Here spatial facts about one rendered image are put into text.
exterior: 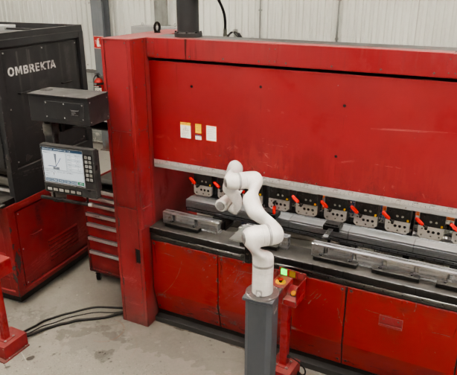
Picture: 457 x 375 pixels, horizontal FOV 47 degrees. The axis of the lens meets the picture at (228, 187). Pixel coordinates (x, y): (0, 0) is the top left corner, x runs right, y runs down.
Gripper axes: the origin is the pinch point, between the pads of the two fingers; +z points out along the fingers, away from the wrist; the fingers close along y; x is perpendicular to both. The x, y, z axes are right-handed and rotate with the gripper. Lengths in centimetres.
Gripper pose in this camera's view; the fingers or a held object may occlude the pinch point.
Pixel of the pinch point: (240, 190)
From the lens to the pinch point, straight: 373.5
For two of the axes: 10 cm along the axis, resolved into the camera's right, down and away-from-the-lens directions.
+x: 7.2, 6.8, -1.2
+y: -5.3, 6.6, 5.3
